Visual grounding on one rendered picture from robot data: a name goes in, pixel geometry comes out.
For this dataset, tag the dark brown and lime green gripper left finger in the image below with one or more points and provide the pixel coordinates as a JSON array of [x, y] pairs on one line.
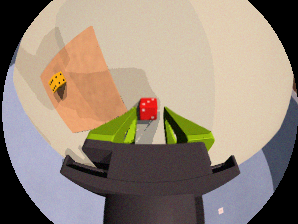
[[116, 129]]

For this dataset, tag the yellow die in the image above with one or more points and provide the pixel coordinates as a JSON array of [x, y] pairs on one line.
[[57, 81]]

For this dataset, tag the orange mat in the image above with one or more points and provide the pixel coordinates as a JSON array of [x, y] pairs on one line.
[[89, 98]]

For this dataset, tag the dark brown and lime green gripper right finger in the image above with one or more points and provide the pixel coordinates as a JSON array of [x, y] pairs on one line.
[[185, 130]]

